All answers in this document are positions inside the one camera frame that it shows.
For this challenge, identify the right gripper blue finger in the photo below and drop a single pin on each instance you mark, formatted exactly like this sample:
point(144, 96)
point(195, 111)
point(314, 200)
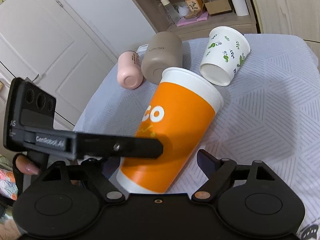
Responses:
point(207, 163)

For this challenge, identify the orange Coco paper cup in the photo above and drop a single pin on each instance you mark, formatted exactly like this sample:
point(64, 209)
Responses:
point(178, 115)

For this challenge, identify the white floral paper cup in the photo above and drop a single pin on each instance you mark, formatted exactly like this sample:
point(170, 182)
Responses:
point(225, 53)

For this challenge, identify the person's left hand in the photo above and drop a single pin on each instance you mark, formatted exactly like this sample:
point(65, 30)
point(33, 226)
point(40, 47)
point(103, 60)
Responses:
point(25, 166)

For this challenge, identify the white panel door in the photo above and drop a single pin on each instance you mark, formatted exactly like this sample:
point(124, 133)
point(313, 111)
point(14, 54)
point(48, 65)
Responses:
point(47, 42)

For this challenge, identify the pink tumbler bottle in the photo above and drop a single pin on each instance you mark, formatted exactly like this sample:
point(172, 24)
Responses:
point(129, 74)

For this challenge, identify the taupe tumbler bottle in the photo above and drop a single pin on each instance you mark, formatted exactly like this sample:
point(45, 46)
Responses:
point(165, 50)

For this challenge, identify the pink flat box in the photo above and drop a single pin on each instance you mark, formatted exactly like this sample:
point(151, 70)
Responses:
point(183, 21)

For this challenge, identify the clear bottle beige cap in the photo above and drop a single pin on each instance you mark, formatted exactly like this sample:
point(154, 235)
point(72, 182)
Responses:
point(171, 11)

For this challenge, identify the small cardboard box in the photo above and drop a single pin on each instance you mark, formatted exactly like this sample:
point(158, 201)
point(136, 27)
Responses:
point(217, 7)

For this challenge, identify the wooden open shelf unit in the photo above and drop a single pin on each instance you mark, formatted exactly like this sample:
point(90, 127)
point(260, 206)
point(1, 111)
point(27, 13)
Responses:
point(159, 19)

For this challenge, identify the orange printed small box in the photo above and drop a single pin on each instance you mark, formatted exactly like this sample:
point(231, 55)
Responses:
point(195, 7)

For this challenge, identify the light wood wardrobe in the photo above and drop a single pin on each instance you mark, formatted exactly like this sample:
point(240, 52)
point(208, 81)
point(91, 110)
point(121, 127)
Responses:
point(291, 17)

